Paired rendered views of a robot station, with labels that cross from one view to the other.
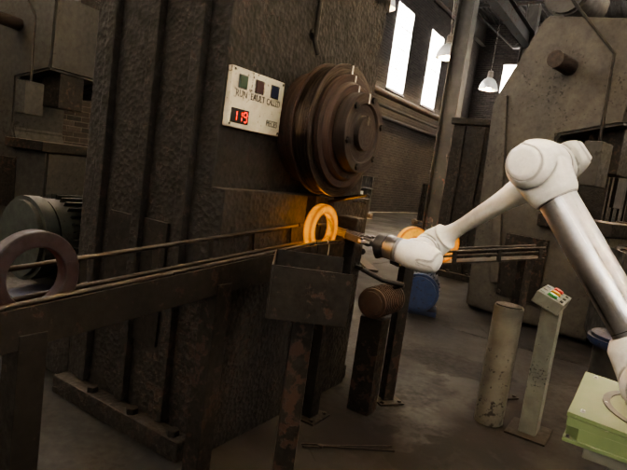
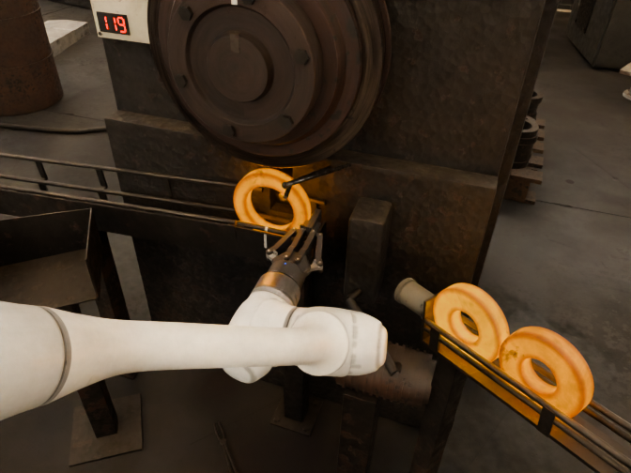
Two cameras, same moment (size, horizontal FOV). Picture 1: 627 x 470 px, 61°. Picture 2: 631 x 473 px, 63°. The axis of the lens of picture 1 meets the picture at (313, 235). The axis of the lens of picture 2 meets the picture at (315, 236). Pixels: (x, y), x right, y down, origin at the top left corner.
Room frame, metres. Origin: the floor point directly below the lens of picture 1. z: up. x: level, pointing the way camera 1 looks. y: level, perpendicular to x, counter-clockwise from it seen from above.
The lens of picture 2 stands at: (1.82, -1.03, 1.42)
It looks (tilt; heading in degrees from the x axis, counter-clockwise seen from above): 37 degrees down; 76
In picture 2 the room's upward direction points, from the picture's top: 2 degrees clockwise
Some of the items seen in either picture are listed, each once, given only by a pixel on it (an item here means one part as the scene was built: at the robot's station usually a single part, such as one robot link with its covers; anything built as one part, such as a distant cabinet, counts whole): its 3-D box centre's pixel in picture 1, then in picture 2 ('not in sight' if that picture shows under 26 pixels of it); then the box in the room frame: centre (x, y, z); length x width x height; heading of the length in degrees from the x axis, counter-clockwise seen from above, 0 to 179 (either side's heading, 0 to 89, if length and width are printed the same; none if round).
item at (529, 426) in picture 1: (541, 362); not in sight; (2.15, -1.01, 0.31); 0.24 x 0.16 x 0.62; 148
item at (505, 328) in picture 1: (498, 364); not in sight; (2.21, -0.86, 0.26); 0.12 x 0.12 x 0.52
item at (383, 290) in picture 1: (374, 346); (376, 420); (2.18, -0.32, 0.27); 0.22 x 0.13 x 0.53; 148
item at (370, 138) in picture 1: (359, 133); (243, 65); (1.92, -0.11, 1.11); 0.28 x 0.06 x 0.28; 148
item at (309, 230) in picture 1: (321, 228); (271, 206); (1.97, -0.02, 0.75); 0.18 x 0.03 x 0.18; 146
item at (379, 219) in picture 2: (347, 244); (367, 251); (2.18, -0.14, 0.68); 0.11 x 0.08 x 0.24; 58
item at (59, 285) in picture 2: (293, 386); (69, 350); (1.43, 0.00, 0.36); 0.26 x 0.20 x 0.72; 3
